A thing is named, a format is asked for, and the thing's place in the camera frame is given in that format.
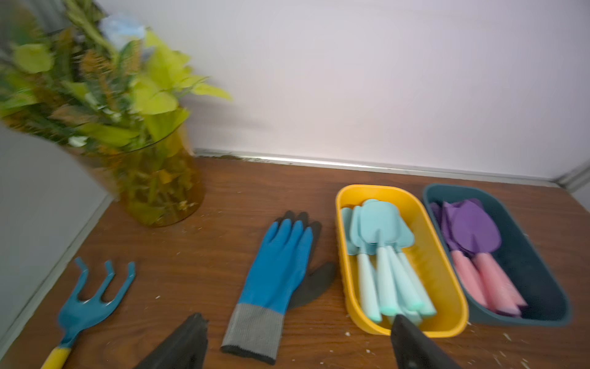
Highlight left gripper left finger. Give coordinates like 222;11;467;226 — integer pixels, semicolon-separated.
135;313;208;369

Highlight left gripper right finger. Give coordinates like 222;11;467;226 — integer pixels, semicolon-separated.
390;315;461;369

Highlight teal shovel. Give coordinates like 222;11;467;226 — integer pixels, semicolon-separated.
398;306;423;327
389;215;423;312
340;208;359;256
349;206;382;323
360;199;401;317

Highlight teal shovel sideways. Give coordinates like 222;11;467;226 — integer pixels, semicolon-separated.
396;217;437;318

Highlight yellow plastic storage box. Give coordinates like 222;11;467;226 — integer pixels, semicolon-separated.
335;184;469;338

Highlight purple pointed shovel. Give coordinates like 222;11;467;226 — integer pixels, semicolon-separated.
430;202;445;230
443;200;528;317

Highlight teal plastic storage box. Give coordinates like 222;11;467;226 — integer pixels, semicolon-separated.
423;184;572;327

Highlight purple square shovel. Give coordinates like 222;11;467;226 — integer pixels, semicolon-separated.
462;198;528;316
441;201;490;308

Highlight purple pointed shovel top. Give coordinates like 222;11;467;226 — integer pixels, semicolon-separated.
430;202;445;230

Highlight blue grey gardening glove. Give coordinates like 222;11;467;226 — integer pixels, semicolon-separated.
221;211;337;365

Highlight artificial plant in glass vase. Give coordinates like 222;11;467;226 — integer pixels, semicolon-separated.
1;1;230;227

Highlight blue rake yellow handle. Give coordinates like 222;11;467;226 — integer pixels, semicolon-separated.
41;257;136;369

